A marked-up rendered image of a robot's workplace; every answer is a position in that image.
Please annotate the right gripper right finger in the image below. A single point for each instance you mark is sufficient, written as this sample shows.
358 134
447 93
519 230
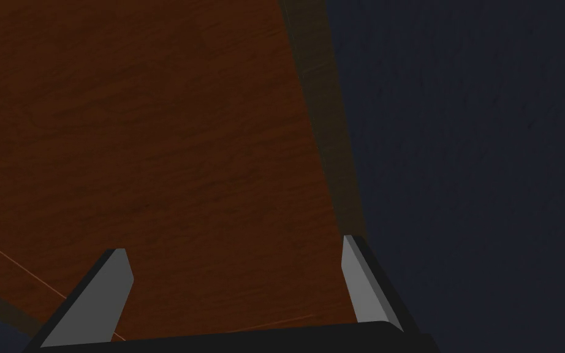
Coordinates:
368 289

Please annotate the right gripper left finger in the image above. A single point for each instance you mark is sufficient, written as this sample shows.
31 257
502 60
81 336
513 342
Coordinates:
94 304

